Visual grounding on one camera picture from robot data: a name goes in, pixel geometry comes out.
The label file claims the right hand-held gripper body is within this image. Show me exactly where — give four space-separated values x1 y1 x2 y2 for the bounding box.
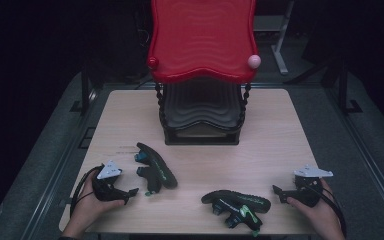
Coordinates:
284 163 335 208

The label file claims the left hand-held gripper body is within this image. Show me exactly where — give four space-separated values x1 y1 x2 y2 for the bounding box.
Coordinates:
91 159 131 203

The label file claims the black sandal with green straps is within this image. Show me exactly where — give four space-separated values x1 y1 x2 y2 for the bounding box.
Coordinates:
200 189 272 238

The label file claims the red and black tiered shoe rack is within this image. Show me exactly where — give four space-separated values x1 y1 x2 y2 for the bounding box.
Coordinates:
146 0 262 147

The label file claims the person's left hand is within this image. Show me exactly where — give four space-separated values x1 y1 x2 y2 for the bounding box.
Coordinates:
69 169 126 232

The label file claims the person's right hand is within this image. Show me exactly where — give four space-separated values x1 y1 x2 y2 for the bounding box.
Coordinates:
286 177 344 235

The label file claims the black metal stand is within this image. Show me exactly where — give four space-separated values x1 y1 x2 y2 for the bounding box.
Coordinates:
68 65 96 116
337 63 364 116

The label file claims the grey metal stand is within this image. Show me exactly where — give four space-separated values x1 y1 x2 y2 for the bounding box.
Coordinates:
253 0 296 76

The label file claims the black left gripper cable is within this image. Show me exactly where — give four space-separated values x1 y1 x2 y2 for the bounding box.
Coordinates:
69 165 105 218

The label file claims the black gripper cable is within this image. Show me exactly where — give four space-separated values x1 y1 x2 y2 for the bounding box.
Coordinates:
69 165 105 218
304 183 348 238

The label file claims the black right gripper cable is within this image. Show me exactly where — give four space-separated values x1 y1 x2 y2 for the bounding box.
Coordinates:
304 183 348 238

